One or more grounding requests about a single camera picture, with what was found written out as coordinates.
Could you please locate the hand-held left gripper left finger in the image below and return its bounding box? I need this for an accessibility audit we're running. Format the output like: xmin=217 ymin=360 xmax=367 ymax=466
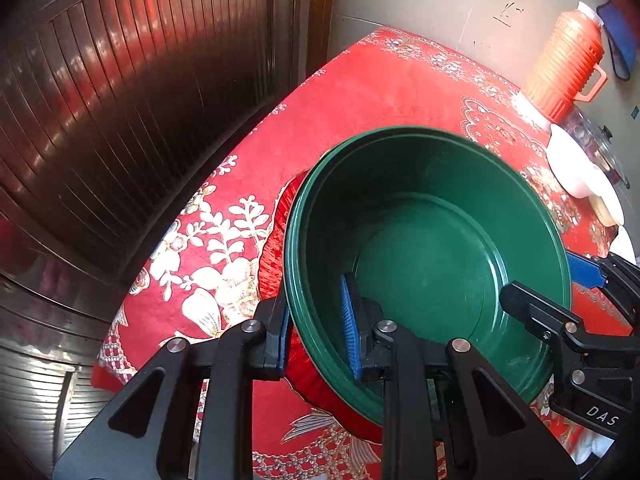
xmin=52 ymin=297 xmax=291 ymax=480

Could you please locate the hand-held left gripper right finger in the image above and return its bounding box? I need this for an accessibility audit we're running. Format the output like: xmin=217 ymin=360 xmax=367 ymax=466
xmin=339 ymin=274 xmax=581 ymax=480

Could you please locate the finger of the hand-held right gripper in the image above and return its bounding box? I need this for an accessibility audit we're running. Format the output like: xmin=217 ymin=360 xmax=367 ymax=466
xmin=500 ymin=281 xmax=633 ymax=361
xmin=565 ymin=250 xmax=640 ymax=336

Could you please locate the small white plastic bowl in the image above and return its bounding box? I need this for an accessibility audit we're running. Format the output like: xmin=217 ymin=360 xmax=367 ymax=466
xmin=610 ymin=227 xmax=638 ymax=263

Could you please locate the cream plastic bowl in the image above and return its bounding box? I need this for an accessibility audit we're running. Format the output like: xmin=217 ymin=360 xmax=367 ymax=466
xmin=587 ymin=180 xmax=626 ymax=226

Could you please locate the red ribbed glass dish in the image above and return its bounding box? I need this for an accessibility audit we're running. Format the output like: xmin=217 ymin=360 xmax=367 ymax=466
xmin=257 ymin=170 xmax=401 ymax=443

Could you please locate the large white foam bowl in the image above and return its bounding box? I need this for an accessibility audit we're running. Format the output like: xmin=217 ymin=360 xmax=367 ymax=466
xmin=546 ymin=124 xmax=608 ymax=197

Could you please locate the dark green plastic bowl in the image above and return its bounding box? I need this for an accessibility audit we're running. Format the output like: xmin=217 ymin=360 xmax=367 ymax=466
xmin=283 ymin=127 xmax=573 ymax=423

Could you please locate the clear glass cup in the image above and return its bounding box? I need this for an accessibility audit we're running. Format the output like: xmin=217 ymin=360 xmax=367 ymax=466
xmin=566 ymin=110 xmax=601 ymax=148

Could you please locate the orange thermos flask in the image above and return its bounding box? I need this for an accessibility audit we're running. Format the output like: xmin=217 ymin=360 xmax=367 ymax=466
xmin=520 ymin=1 xmax=608 ymax=126

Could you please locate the blue hanging cloth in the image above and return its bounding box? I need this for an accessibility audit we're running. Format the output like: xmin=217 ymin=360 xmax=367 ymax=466
xmin=596 ymin=0 xmax=637 ymax=81

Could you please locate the red floral tablecloth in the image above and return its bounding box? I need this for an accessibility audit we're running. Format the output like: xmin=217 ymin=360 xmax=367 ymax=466
xmin=92 ymin=27 xmax=640 ymax=480

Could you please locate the brown wooden door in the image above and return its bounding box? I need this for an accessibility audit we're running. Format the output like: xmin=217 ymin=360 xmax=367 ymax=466
xmin=0 ymin=0 xmax=341 ymax=480

